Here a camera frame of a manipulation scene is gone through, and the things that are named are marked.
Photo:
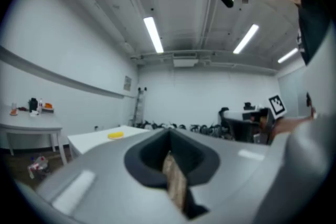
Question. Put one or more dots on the clear bottle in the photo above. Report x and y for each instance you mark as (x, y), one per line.
(40, 106)

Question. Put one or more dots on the red tool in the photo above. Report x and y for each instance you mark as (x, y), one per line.
(22, 108)

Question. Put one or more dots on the white tissue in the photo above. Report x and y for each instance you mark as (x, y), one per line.
(34, 113)

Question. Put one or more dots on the person's right forearm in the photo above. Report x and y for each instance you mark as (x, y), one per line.
(286, 125)

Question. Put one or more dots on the grey long table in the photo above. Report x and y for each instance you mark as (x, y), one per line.
(31, 120)

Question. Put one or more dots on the grey wall rail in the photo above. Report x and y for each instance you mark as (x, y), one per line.
(52, 76)

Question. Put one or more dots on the wall poster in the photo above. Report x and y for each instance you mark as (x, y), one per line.
(127, 83)

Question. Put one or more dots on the clear trash bag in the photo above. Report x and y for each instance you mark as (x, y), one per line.
(39, 166)

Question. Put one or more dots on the long ceiling light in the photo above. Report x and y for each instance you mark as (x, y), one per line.
(153, 34)
(288, 55)
(245, 38)

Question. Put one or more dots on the orange item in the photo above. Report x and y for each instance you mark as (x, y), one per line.
(48, 105)

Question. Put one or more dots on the metal ladder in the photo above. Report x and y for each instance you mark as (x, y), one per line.
(139, 107)

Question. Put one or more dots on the row of black white headsets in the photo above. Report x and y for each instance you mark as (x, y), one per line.
(204, 128)

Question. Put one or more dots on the black office chair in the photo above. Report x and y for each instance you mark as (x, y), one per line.
(225, 118)

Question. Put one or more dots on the white air conditioner unit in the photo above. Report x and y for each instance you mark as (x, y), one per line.
(185, 62)

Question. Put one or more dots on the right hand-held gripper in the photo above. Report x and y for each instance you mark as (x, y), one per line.
(277, 107)

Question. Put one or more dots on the clear cup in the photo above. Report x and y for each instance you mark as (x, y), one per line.
(13, 105)

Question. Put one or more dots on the yellow corn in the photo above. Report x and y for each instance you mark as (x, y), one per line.
(115, 135)

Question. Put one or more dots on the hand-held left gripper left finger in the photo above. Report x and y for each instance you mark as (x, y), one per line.
(105, 191)

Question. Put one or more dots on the white square table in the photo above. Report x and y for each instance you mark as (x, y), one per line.
(92, 139)

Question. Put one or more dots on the person's black shirt torso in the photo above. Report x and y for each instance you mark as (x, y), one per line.
(315, 26)

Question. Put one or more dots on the black container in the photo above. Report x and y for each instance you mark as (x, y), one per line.
(32, 105)

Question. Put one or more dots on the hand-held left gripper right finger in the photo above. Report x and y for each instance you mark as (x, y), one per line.
(309, 160)

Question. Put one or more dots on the black desk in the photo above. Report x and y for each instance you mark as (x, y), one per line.
(241, 126)

